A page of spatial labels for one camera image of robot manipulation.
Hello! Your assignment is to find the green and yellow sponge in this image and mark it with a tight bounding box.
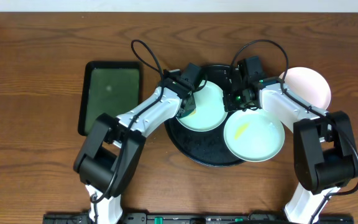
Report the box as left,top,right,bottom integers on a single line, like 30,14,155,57
177,95,196,118

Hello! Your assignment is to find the mint green plate top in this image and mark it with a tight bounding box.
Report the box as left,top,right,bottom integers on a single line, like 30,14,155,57
177,81,227,132

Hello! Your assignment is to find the mint green plate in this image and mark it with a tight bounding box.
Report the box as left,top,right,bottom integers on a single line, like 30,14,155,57
177,81,227,132
223,110,285,162

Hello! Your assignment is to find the white pinkish plate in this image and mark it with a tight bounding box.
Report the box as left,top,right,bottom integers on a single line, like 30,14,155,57
284,67,331,110

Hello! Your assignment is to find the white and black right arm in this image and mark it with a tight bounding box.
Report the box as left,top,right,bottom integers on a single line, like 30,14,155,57
223,67,358,223

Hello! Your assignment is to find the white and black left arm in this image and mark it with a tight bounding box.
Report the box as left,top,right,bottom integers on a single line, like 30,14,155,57
73,65,203,223

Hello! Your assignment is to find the black round tray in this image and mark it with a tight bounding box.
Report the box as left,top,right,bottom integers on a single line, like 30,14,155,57
163,64,251,168

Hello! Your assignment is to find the black rectangular tray green liquid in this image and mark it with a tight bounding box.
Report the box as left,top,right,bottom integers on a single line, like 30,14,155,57
77,60,143,136

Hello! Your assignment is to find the mint green plate right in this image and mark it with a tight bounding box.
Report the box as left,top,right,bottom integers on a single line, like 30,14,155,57
223,110,285,162

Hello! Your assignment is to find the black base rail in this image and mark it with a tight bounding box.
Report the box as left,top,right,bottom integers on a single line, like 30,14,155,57
42,212,356,224

